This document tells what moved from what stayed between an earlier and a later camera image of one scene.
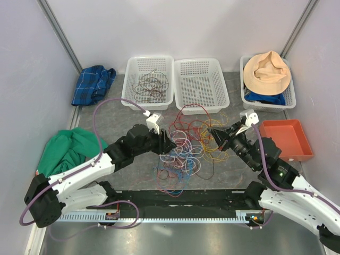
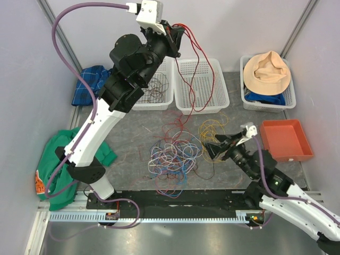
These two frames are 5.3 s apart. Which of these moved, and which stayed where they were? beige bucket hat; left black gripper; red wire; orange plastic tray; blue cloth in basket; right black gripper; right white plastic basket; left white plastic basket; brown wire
Moved: left black gripper; right black gripper; red wire
Stayed: left white plastic basket; orange plastic tray; brown wire; blue cloth in basket; beige bucket hat; right white plastic basket
